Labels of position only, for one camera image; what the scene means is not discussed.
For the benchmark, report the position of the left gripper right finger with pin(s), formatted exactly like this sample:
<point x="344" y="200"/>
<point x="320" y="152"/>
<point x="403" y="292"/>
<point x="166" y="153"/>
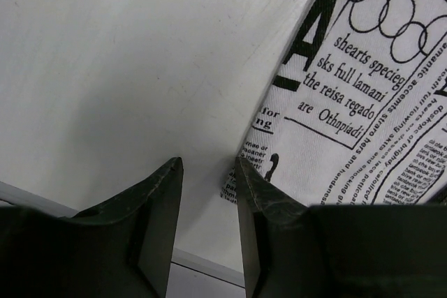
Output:
<point x="290" y="250"/>

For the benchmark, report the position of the newspaper print trousers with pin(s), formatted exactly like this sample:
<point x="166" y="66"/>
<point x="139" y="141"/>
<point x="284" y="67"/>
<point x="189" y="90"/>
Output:
<point x="356" y="113"/>

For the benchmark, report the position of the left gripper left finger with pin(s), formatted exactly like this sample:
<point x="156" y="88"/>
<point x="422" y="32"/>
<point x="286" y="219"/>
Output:
<point x="121" y="247"/>

